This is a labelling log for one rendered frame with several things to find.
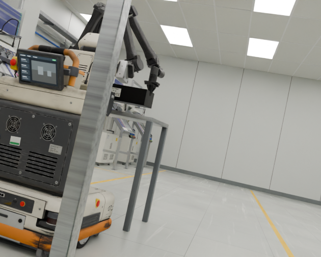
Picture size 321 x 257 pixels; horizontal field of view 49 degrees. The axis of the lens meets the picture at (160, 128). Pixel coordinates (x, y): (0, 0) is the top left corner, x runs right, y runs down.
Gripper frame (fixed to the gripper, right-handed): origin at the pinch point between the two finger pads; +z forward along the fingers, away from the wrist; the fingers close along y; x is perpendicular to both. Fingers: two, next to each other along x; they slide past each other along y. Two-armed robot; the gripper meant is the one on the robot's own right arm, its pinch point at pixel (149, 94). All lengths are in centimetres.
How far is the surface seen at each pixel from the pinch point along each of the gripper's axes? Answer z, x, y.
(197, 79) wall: -137, -676, 113
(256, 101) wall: -104, -687, -44
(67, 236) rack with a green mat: 44, 187, -57
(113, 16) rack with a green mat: 10, 186, -57
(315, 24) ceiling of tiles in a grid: -193, -355, -125
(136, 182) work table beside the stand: 62, 5, -4
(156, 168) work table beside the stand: 53, -37, -4
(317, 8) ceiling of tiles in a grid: -194, -299, -119
